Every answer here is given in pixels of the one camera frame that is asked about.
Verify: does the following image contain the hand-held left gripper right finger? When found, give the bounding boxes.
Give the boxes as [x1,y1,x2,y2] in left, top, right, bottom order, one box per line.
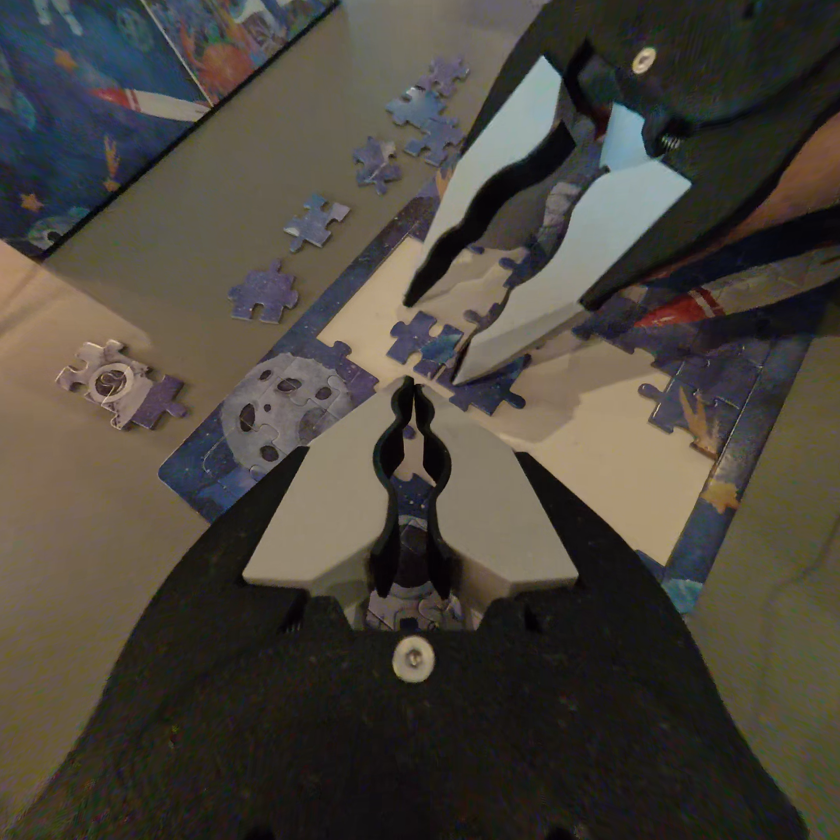
[415,386,580,610]

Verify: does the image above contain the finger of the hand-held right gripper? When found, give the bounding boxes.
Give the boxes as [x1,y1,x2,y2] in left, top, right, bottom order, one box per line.
[402,54,578,309]
[451,104,694,387]

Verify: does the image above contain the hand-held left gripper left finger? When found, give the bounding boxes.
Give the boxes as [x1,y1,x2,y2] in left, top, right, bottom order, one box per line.
[241,377,416,603]

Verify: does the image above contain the space jigsaw puzzle board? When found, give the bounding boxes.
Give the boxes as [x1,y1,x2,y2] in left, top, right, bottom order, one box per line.
[157,118,821,616]

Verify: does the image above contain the joined planet puzzle pieces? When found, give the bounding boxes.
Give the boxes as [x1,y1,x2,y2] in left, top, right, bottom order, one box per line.
[436,353,534,417]

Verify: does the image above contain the blue teal puzzle piece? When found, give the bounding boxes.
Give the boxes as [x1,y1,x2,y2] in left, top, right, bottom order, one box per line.
[386,310,464,380]

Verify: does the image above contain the person's right hand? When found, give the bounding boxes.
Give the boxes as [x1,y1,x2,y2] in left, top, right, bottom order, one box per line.
[694,120,840,265]

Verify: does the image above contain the row of puzzle pieces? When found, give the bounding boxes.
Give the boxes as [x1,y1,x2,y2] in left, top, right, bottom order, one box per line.
[56,56,470,431]

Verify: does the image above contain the illustrated animal puzzle box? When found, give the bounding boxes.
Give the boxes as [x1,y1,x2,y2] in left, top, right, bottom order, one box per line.
[0,0,342,260]

